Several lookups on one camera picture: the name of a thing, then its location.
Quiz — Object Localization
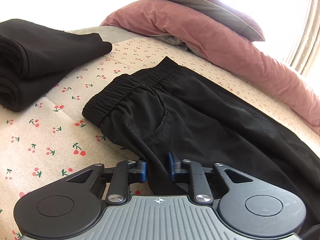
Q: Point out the black pants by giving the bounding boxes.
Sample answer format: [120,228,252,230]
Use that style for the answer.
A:
[82,58,319,239]

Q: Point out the cherry print bed sheet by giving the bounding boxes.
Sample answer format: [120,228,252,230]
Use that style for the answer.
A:
[1,37,319,239]

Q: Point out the pink duvet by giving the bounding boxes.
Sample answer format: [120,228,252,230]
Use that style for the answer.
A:
[102,0,320,133]

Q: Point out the grey mattress edge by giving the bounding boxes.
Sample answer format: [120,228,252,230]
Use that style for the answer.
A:
[68,26,140,44]

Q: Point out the folded black garment stack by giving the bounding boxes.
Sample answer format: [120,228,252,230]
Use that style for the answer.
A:
[1,19,112,112]

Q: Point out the beige curtain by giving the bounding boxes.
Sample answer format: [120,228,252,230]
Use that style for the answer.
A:
[290,0,319,75]

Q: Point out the pink grey pillow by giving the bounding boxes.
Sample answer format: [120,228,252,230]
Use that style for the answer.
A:
[167,0,265,42]

